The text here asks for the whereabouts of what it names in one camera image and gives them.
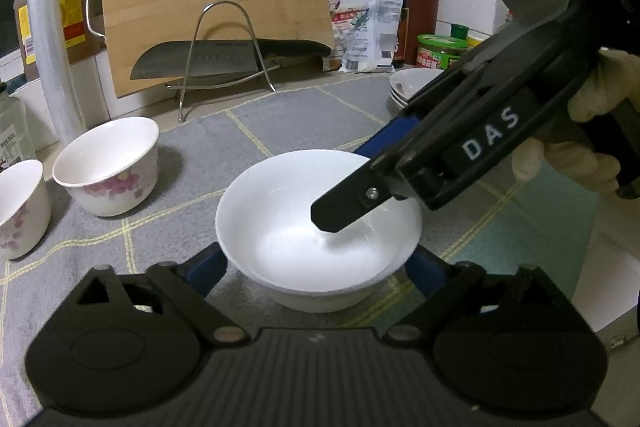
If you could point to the floral white bowl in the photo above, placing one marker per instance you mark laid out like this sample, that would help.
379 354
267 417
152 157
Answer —
111 168
25 209

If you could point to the grey checked table mat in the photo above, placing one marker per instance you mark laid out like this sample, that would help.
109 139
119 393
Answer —
498 223

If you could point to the clear glass jar green lid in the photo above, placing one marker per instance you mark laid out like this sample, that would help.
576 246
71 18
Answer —
15 141

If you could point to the metal wire rack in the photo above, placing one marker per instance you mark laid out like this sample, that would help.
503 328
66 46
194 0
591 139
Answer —
207 58

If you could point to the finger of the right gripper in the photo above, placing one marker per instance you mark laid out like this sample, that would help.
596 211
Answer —
393 132
362 191

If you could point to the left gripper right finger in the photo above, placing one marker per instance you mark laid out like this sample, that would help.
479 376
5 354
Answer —
440 284

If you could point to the white snack bag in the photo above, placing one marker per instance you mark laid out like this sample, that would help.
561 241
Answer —
364 35

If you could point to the stack of white plates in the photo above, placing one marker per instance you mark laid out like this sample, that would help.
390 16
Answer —
408 82

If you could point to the plain white bowl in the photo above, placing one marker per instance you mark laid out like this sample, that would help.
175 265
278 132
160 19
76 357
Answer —
263 225

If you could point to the kitchen cleaver knife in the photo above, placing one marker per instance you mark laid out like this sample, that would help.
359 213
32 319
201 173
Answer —
149 63

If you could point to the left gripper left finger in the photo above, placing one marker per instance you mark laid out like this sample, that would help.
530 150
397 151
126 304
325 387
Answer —
186 287

